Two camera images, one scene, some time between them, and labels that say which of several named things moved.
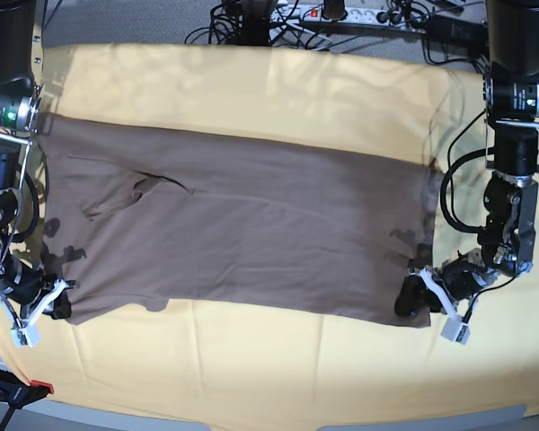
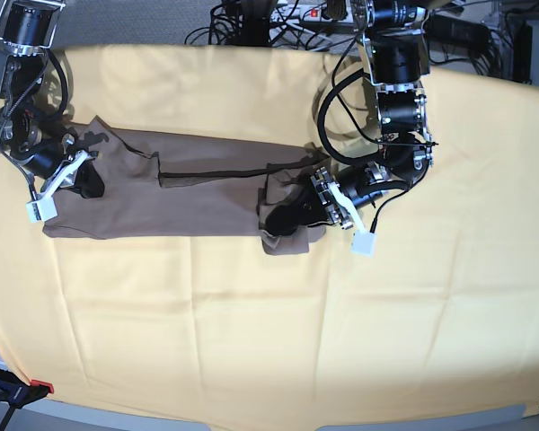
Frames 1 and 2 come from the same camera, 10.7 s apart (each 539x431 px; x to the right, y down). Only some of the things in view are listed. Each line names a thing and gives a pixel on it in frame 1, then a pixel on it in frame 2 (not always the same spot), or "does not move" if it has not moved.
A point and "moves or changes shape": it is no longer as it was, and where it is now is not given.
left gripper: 34,290 → 56,161
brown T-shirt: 136,214 moves or changes shape
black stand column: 256,15 does not move
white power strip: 313,15 does not move
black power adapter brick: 464,33 does not move
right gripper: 455,279 → 357,186
